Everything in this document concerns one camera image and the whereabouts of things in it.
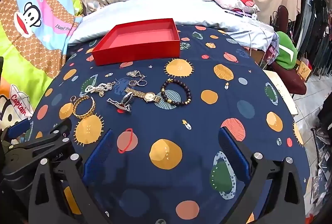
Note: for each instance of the colourful monkey-print blanket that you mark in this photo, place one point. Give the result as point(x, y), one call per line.
point(33, 45)

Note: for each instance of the light blue quilt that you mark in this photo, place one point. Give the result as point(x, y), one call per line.
point(155, 8)

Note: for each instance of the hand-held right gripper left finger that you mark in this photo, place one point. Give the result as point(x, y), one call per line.
point(98, 155)

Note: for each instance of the silver hair clip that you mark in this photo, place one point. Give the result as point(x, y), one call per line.
point(120, 106)

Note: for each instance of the red cardboard box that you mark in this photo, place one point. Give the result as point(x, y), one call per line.
point(134, 54)

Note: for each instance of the dark red metal chair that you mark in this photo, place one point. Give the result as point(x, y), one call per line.
point(293, 81)

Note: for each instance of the purple notebook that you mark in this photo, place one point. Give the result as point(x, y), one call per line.
point(241, 13)

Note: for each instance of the rack of hanging clothes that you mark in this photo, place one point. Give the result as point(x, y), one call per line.
point(316, 19)

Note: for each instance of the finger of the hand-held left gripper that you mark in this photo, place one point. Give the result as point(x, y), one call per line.
point(59, 132)
point(18, 127)

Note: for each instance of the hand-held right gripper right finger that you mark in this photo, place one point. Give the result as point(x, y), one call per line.
point(233, 156)

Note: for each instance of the brown cardboard box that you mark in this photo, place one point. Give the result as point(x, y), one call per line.
point(259, 56)

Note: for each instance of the gold wristwatch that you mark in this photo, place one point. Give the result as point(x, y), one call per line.
point(150, 96)

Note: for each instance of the cream speckled board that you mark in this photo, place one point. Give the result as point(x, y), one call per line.
point(281, 94)

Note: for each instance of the pile of plastic-wrapped packets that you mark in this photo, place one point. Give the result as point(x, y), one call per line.
point(323, 156)

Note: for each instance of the brown paper bag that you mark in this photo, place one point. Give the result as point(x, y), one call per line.
point(303, 71)

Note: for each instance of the green cushion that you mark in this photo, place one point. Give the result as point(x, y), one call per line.
point(284, 50)

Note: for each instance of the navy planet-print blanket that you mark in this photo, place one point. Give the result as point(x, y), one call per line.
point(181, 115)

